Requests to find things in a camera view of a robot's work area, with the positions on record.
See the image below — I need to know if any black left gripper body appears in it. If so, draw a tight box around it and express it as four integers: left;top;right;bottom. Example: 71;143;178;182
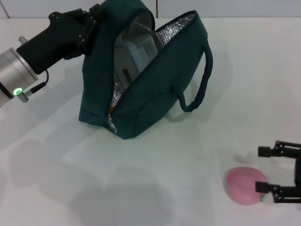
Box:
16;8;95;75

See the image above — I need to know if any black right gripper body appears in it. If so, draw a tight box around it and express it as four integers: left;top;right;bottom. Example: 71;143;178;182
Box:
295;156;301;188

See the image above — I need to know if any dark teal insulated lunch bag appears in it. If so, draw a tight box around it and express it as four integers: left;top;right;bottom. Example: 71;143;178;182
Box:
79;0;214;141

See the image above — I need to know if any clear lunch box blue rim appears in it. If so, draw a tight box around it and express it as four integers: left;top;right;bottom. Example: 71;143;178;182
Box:
116;32;158;88

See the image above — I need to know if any pink toy peach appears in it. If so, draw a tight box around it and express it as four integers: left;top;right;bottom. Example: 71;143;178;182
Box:
223;166;270;206

